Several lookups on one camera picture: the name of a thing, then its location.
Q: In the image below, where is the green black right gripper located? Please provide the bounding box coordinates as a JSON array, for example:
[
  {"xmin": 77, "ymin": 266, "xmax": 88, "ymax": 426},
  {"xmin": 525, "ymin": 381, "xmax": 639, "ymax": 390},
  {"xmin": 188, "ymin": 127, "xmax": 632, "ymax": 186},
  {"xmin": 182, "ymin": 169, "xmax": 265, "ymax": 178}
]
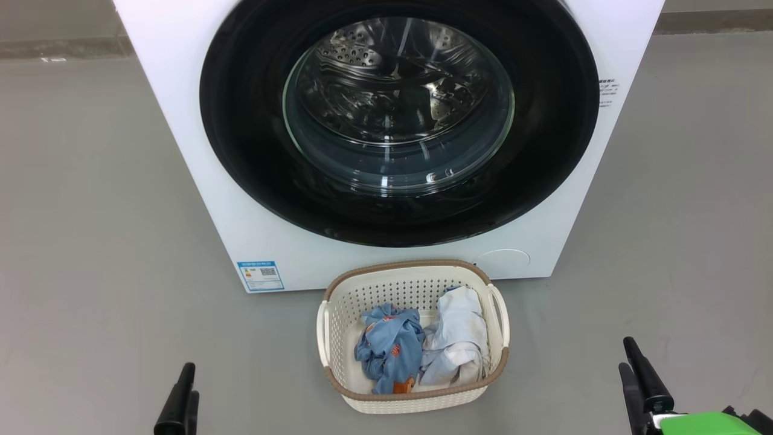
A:
[{"xmin": 619, "ymin": 337, "xmax": 773, "ymax": 435}]

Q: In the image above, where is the white garment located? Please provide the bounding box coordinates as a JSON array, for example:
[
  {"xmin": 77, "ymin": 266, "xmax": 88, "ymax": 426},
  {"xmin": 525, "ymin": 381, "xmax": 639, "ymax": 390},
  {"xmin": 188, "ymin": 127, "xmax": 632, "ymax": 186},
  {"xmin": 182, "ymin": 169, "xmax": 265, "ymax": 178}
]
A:
[{"xmin": 419, "ymin": 286, "xmax": 491, "ymax": 386}]

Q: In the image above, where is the blue printed garment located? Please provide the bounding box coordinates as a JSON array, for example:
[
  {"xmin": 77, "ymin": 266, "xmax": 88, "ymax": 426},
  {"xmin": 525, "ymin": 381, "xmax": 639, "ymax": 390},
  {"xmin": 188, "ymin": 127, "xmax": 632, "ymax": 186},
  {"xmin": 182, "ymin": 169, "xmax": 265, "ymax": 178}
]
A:
[{"xmin": 354, "ymin": 303, "xmax": 426, "ymax": 395}]

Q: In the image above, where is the white front-load washing machine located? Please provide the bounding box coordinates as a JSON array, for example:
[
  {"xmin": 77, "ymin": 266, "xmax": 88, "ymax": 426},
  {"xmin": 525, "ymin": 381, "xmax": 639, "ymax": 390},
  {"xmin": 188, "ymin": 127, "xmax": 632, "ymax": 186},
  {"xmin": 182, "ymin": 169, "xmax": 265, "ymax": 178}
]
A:
[{"xmin": 113, "ymin": 0, "xmax": 666, "ymax": 294}]

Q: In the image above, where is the stainless steel washing machine drum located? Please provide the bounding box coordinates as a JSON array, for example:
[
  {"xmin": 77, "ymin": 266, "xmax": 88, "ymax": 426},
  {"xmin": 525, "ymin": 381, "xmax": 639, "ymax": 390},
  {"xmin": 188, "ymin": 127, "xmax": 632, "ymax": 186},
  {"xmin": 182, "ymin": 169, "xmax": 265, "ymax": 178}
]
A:
[{"xmin": 305, "ymin": 17, "xmax": 487, "ymax": 146}]

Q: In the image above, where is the blue energy label sticker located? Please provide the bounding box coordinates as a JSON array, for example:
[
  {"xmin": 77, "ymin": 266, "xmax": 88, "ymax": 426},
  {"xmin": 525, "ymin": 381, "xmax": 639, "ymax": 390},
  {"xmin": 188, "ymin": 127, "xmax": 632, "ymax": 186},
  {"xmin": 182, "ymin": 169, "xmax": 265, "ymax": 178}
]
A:
[{"xmin": 237, "ymin": 261, "xmax": 285, "ymax": 293}]

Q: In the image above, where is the cream perforated basket brown rim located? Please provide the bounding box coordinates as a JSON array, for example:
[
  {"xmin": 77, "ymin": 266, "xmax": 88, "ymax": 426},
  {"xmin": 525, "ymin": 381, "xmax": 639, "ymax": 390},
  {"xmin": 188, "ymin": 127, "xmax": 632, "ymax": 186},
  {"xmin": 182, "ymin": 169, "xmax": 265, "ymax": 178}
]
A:
[{"xmin": 316, "ymin": 260, "xmax": 511, "ymax": 414}]

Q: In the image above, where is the round white drain filter cover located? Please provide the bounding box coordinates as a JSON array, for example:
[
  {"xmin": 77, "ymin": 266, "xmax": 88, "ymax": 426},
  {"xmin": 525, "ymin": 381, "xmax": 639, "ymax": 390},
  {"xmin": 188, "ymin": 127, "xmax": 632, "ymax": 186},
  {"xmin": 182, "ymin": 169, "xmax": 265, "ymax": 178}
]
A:
[{"xmin": 473, "ymin": 249, "xmax": 531, "ymax": 280}]

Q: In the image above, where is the black printed text label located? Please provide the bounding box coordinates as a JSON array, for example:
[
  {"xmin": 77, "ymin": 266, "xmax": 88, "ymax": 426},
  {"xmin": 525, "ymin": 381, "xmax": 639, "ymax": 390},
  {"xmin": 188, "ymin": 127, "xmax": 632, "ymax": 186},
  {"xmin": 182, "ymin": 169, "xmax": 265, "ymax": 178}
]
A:
[{"xmin": 598, "ymin": 77, "xmax": 621, "ymax": 108}]

